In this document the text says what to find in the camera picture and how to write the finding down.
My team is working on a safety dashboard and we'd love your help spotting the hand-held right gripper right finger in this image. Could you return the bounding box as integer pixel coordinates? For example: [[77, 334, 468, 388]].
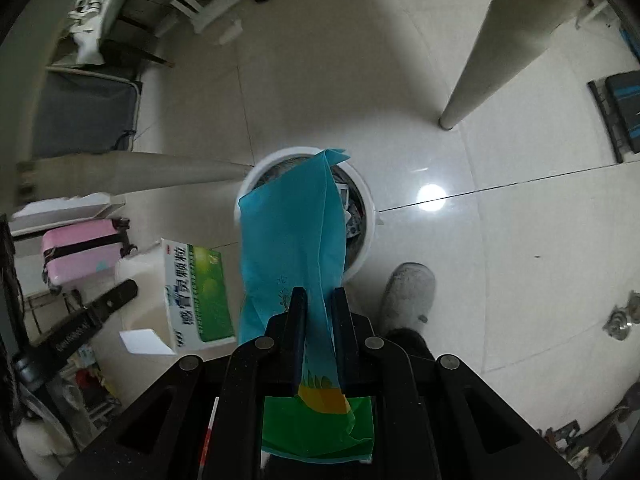
[[331, 286, 583, 480]]

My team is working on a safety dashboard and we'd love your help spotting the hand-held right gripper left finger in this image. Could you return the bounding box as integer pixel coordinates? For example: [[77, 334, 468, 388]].
[[55, 286, 309, 480]]

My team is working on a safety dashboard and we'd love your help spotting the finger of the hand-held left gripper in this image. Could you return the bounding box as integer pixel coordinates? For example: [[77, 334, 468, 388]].
[[82, 279, 139, 326]]

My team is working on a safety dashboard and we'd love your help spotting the green and white medicine box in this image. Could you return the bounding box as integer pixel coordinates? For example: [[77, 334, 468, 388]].
[[114, 239, 237, 357]]

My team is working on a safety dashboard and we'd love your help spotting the white trash bin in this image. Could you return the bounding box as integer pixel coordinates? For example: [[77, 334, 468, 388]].
[[234, 146, 386, 277]]

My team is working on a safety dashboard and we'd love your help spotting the teal and green plastic bag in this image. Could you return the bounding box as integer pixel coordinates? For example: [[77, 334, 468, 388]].
[[236, 147, 375, 465]]

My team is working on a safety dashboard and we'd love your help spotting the person's left forearm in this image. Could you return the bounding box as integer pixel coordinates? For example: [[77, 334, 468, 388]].
[[15, 417, 76, 471]]

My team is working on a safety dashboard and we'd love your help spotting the pink suitcase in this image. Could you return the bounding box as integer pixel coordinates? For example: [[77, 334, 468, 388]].
[[41, 217, 137, 296]]

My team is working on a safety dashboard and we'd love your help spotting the grey fuzzy slipper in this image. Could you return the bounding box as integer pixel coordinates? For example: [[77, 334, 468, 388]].
[[378, 262, 436, 333]]

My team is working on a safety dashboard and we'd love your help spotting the grey open suitcase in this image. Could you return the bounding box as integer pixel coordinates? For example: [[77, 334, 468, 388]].
[[32, 72, 143, 158]]

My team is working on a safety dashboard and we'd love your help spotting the white tote bag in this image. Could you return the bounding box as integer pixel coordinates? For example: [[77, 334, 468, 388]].
[[67, 0, 132, 66]]

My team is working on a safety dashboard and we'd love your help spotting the black blue-striped mat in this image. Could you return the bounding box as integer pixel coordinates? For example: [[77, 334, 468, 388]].
[[587, 71, 640, 163]]

